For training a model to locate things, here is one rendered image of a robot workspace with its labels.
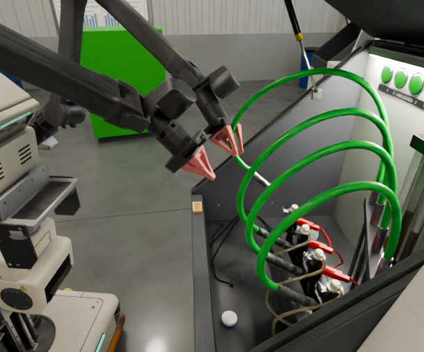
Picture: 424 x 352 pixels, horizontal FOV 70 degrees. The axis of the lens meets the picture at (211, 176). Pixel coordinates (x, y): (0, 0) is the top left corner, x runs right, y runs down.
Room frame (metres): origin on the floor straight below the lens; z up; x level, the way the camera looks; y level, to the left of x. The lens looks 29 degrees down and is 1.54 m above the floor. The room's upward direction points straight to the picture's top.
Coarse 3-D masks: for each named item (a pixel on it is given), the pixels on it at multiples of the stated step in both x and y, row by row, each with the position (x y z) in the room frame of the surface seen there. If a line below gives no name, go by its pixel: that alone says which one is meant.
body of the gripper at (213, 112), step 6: (204, 108) 0.80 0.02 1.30; (210, 108) 0.79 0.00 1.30; (216, 108) 0.79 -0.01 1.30; (222, 108) 0.80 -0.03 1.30; (204, 114) 0.80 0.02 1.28; (210, 114) 0.78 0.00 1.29; (216, 114) 0.78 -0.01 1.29; (222, 114) 0.78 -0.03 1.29; (210, 120) 0.78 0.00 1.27; (216, 120) 0.74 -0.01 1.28; (210, 126) 0.75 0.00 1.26; (216, 126) 0.77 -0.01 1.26; (210, 132) 0.76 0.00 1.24
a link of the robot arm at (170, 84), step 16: (176, 80) 0.61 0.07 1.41; (144, 96) 0.63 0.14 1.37; (160, 96) 0.58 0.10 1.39; (176, 96) 0.59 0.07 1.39; (192, 96) 0.61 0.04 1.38; (128, 112) 0.55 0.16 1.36; (144, 112) 0.59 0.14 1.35; (176, 112) 0.59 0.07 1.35; (128, 128) 0.56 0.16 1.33; (144, 128) 0.57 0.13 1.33
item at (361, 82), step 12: (300, 72) 0.70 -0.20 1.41; (312, 72) 0.69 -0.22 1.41; (324, 72) 0.68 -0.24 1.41; (336, 72) 0.68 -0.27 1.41; (348, 72) 0.67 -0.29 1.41; (276, 84) 0.72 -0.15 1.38; (360, 84) 0.66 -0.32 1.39; (252, 96) 0.74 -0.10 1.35; (372, 96) 0.65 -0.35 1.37; (240, 108) 0.75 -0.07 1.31; (384, 108) 0.64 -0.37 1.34; (384, 120) 0.64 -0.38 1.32; (228, 144) 0.75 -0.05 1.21; (384, 168) 0.63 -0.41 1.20
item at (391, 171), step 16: (336, 144) 0.46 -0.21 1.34; (352, 144) 0.46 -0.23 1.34; (368, 144) 0.46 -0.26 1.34; (304, 160) 0.45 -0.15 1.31; (384, 160) 0.46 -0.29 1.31; (288, 176) 0.45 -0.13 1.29; (272, 192) 0.45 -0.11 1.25; (256, 208) 0.45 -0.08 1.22; (384, 224) 0.47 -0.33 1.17; (272, 256) 0.45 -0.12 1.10
